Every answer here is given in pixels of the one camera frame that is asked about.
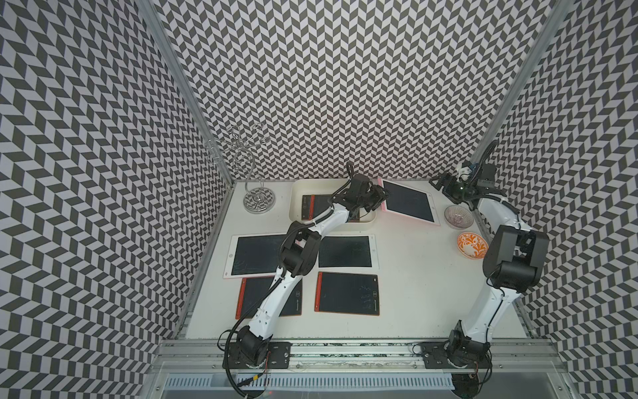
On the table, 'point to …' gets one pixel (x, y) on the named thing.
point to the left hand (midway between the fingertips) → (392, 195)
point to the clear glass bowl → (458, 217)
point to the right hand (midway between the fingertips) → (437, 186)
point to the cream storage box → (300, 187)
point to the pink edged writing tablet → (252, 255)
